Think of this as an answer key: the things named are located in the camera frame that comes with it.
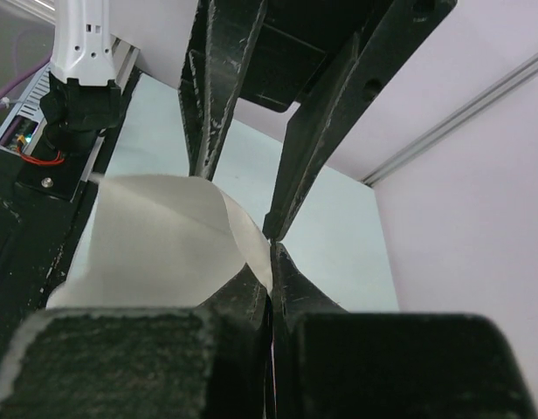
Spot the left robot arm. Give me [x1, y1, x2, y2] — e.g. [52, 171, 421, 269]
[40, 1, 455, 242]

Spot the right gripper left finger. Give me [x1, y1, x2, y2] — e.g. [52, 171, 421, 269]
[0, 268, 271, 418]

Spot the left aluminium frame post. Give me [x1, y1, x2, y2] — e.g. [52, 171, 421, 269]
[360, 52, 538, 188]

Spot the aluminium extrusion rail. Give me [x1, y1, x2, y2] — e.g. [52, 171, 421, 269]
[111, 35, 140, 92]

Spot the grey slotted cable duct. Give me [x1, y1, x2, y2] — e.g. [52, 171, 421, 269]
[13, 65, 50, 123]

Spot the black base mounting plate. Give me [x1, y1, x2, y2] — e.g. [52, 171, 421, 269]
[0, 69, 143, 333]

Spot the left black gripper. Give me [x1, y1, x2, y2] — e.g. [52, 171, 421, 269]
[178, 0, 456, 240]

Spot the white paper coffee filter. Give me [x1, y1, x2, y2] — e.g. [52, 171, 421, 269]
[46, 175, 272, 309]

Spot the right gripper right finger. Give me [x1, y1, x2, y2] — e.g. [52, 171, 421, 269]
[271, 243, 538, 418]

